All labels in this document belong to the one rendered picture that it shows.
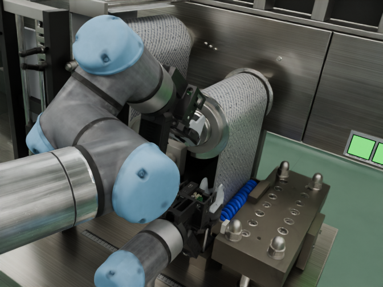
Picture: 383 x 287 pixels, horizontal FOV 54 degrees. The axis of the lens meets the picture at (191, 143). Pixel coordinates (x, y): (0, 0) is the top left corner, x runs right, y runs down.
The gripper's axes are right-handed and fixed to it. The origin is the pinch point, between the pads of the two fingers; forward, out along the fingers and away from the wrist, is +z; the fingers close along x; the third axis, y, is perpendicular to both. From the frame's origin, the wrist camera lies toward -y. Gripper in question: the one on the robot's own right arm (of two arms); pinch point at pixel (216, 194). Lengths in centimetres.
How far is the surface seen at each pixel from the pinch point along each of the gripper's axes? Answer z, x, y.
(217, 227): -1.8, -2.4, -7.1
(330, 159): 261, 2, -108
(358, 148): 29.4, -23.6, 8.9
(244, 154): 12.5, -0.2, 5.2
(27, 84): -14.3, 43.3, 17.5
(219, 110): -2.5, 1.6, 20.9
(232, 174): 6.8, -0.2, 2.2
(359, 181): 242, -27, -109
